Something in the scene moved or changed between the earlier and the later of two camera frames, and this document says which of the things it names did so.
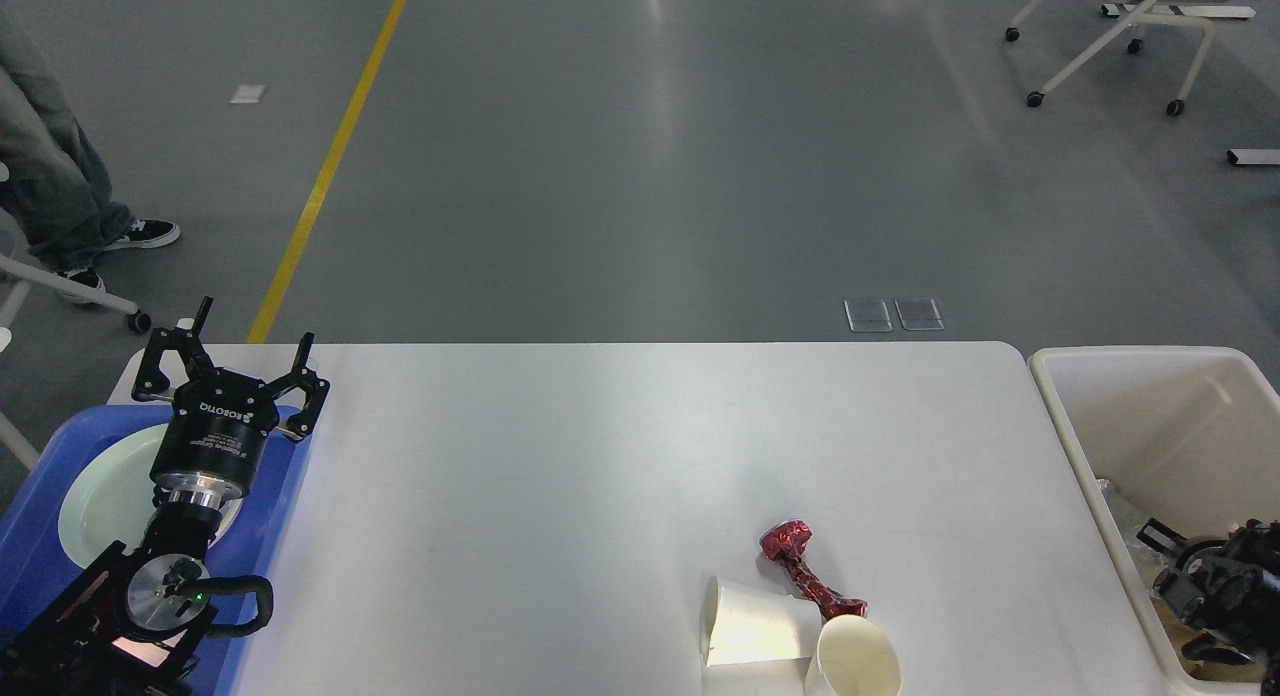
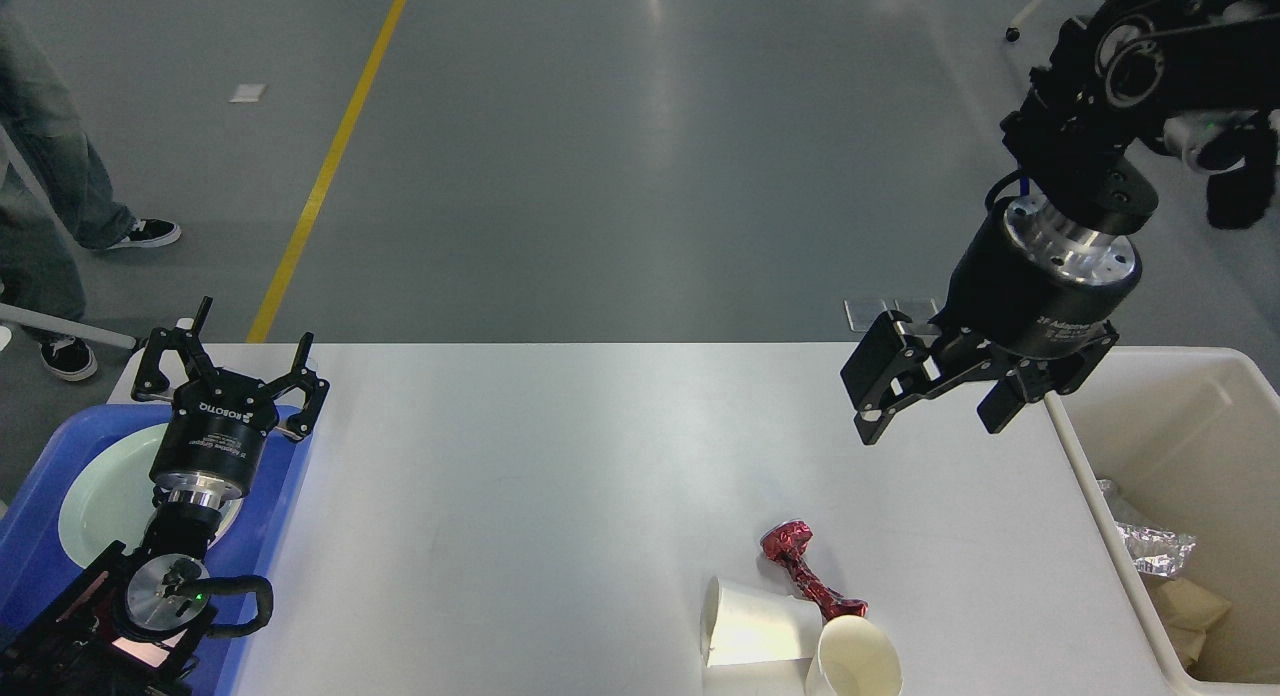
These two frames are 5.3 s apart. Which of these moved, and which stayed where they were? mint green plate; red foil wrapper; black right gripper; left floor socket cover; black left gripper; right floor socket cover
Moved: black right gripper
Stayed: left floor socket cover; red foil wrapper; mint green plate; right floor socket cover; black left gripper
